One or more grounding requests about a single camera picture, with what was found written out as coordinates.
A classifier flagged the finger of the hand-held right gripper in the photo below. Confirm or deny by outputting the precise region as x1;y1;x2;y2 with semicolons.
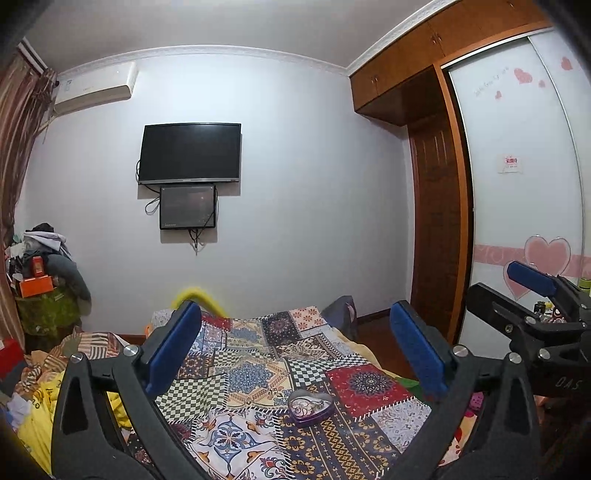
506;261;591;319
466;282;591;356

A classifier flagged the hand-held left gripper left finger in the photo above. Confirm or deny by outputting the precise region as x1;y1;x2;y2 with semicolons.
51;300;213;480

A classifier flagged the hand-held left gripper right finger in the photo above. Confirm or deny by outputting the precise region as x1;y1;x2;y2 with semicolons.
390;300;541;480

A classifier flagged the purple heart-shaped tin box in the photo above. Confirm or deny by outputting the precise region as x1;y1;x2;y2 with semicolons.
287;389;334;424

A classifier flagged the yellow foam tube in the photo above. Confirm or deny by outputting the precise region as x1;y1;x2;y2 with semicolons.
171;286;232;320

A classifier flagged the white sliding wardrobe door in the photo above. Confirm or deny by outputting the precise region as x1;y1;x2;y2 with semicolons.
443;28;591;305

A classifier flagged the striped orange cloth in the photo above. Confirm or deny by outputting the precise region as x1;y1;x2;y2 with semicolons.
28;330;140;384

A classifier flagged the dark grey bag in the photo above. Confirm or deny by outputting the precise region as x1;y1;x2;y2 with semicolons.
322;296;359;343

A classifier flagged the brown wooden door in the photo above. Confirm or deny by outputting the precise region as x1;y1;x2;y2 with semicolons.
407;115;463;342

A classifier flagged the patchwork printed blanket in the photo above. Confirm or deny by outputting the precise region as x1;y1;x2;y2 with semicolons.
124;305;462;480

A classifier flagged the green camouflage bag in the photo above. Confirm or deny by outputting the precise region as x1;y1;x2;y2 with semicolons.
16;286;82;337

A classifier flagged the pile of clothes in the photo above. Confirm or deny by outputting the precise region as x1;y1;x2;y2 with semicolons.
9;223;92;324

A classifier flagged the orange box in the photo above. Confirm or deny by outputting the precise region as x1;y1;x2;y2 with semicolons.
18;275;54;298

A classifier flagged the yellow cloth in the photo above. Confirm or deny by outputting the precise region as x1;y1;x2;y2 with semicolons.
18;369;134;476

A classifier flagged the wooden overhead cabinet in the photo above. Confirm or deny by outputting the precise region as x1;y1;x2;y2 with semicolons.
348;0;552;125

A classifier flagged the striped brown curtain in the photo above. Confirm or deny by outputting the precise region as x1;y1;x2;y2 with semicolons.
0;46;58;352

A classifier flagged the white air conditioner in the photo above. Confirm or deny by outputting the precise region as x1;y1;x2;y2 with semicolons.
53;61;139;115

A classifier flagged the small black wall monitor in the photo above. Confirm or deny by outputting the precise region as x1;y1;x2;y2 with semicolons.
160;184;218;230

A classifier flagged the black wall television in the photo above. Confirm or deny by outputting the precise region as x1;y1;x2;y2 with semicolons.
139;123;242;185

